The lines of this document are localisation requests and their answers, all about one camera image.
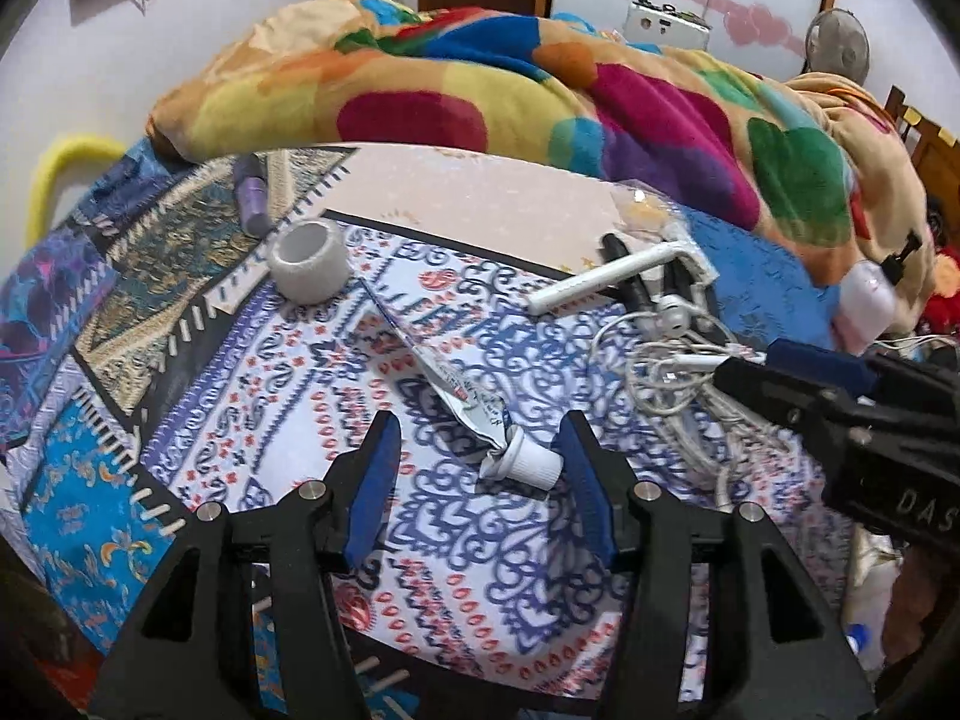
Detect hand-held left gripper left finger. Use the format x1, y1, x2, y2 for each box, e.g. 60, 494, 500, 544
90, 411, 406, 720

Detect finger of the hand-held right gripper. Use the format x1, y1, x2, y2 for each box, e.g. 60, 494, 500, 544
712, 356, 865, 452
765, 339, 883, 395

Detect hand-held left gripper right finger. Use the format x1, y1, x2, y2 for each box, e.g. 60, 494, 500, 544
555, 411, 875, 720

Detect squeezed toothpaste tube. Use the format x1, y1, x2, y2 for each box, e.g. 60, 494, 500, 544
356, 274, 563, 497

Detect purple spray bottle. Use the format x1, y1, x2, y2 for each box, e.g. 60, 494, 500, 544
231, 152, 273, 238

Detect pink pump bottle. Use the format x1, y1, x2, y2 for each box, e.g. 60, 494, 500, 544
832, 229, 925, 353

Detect blue towel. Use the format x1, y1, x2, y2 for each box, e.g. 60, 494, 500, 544
679, 206, 845, 350

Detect white plastic pipe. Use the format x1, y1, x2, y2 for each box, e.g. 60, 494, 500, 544
525, 240, 703, 316

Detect white tape roll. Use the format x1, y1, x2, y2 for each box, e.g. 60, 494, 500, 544
268, 220, 352, 307

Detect clear plastic bag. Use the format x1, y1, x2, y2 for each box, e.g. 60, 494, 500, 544
607, 180, 692, 250

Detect wooden chair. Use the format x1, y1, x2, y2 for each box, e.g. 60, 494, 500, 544
885, 86, 960, 197

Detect standing fan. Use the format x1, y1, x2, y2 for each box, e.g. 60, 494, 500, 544
805, 9, 872, 80

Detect white electronic box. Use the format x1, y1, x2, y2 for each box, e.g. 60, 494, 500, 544
626, 0, 710, 50

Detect colourful fleece blanket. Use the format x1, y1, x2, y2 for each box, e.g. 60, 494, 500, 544
146, 0, 938, 338

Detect yellow foam tube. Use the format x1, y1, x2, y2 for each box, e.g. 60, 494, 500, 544
26, 133, 128, 250

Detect tangled white cables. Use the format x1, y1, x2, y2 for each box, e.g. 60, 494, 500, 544
589, 292, 797, 512

